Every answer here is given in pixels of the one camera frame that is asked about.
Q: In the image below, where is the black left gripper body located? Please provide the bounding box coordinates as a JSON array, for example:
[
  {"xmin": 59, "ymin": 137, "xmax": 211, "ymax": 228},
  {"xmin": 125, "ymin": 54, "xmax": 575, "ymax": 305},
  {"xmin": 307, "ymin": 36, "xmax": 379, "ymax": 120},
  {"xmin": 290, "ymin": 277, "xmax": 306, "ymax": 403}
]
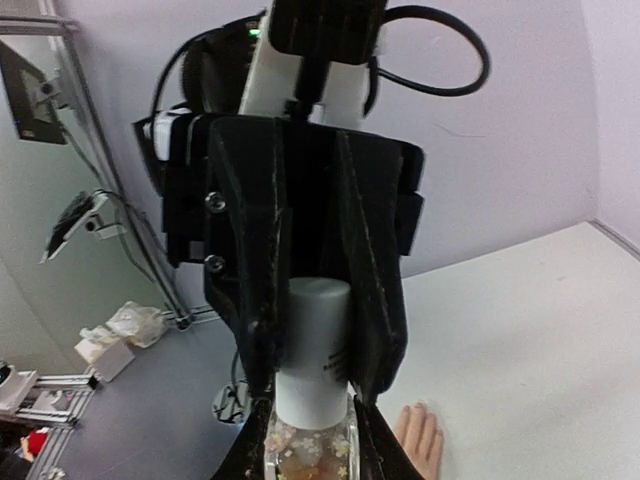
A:
[{"xmin": 133, "ymin": 114, "xmax": 424, "ymax": 270}]

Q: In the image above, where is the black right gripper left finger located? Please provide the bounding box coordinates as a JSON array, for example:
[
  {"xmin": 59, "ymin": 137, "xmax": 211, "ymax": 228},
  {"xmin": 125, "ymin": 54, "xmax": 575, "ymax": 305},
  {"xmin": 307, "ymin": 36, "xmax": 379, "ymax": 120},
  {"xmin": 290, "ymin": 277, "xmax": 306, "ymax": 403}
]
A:
[{"xmin": 211, "ymin": 398, "xmax": 272, "ymax": 480}]

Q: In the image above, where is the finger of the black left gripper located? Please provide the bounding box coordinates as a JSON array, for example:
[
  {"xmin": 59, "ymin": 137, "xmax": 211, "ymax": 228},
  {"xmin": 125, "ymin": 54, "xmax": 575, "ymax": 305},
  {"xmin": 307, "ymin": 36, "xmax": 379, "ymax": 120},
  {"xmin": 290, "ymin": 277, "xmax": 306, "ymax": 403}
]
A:
[
  {"xmin": 205, "ymin": 117, "xmax": 291, "ymax": 395},
  {"xmin": 331, "ymin": 132, "xmax": 408, "ymax": 400}
]

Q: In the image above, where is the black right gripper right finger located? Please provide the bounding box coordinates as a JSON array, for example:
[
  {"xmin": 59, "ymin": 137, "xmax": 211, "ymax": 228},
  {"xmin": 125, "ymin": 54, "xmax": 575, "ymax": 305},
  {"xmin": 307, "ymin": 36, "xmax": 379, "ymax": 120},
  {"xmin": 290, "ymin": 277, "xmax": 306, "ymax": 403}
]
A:
[{"xmin": 354, "ymin": 395, "xmax": 421, "ymax": 480}]

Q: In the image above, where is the clear glitter nail polish bottle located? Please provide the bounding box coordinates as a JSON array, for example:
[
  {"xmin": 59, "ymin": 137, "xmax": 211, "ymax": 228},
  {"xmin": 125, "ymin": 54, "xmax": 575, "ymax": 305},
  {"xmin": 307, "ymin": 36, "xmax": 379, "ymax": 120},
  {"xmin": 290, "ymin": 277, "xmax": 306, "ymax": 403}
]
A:
[{"xmin": 264, "ymin": 395, "xmax": 361, "ymax": 480}]

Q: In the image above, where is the white nail polish cap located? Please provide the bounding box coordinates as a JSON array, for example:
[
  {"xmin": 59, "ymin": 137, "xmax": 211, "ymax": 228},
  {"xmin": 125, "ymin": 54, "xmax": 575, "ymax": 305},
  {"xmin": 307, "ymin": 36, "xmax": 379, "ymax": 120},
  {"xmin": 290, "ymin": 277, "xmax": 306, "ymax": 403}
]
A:
[{"xmin": 275, "ymin": 277, "xmax": 351, "ymax": 430}]

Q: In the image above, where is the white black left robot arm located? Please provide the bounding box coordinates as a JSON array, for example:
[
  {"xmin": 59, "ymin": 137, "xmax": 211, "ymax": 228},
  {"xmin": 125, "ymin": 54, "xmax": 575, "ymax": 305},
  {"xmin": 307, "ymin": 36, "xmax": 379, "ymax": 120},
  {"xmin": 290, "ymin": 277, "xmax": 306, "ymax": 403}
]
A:
[{"xmin": 134, "ymin": 12, "xmax": 424, "ymax": 403}]

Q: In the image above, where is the mannequin hand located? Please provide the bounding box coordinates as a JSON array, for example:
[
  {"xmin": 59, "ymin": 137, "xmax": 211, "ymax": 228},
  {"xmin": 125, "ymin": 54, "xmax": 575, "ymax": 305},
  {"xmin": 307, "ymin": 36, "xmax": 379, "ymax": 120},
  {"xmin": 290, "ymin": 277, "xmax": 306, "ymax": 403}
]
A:
[{"xmin": 393, "ymin": 402, "xmax": 444, "ymax": 480}]

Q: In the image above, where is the white tissue box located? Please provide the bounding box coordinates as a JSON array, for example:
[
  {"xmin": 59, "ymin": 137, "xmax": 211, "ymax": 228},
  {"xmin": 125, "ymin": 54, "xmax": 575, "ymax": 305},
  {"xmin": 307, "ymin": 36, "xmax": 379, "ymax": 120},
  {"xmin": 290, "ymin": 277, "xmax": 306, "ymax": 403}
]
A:
[{"xmin": 74, "ymin": 325, "xmax": 135, "ymax": 382}]

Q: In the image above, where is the black monitor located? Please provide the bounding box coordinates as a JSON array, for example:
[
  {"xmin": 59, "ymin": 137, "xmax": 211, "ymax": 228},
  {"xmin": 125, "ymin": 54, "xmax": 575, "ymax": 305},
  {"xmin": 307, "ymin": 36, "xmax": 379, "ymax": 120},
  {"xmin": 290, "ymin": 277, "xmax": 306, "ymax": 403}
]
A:
[{"xmin": 1, "ymin": 42, "xmax": 67, "ymax": 145}]

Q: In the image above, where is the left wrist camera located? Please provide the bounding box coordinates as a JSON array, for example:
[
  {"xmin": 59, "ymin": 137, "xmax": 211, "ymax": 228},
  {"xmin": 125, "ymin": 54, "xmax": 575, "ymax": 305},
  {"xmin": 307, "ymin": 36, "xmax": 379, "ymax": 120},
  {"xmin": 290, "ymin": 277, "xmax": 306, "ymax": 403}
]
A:
[{"xmin": 239, "ymin": 1, "xmax": 387, "ymax": 130}]

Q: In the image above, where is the black left camera cable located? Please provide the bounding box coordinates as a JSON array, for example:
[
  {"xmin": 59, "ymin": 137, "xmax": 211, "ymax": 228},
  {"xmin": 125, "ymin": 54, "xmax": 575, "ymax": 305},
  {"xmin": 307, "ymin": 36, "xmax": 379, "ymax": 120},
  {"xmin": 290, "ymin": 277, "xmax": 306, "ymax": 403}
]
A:
[{"xmin": 149, "ymin": 3, "xmax": 492, "ymax": 116}]

